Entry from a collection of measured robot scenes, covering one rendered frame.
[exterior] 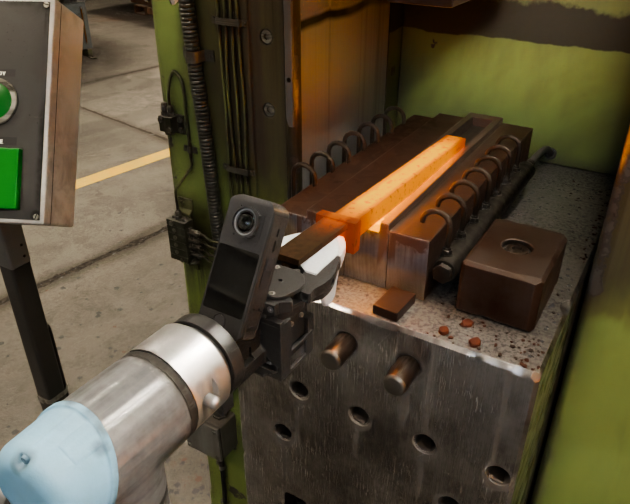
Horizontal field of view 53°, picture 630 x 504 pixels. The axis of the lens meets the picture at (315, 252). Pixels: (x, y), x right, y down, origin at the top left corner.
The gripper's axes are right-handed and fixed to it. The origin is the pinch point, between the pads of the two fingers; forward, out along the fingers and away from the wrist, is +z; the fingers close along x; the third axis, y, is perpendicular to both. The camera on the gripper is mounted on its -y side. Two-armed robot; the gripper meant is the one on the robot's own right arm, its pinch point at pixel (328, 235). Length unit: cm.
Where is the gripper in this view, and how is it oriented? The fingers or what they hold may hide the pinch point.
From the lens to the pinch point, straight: 62.6
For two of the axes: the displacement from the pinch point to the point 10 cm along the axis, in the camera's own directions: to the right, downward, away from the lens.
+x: 8.5, 2.6, -4.5
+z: 5.2, -4.2, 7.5
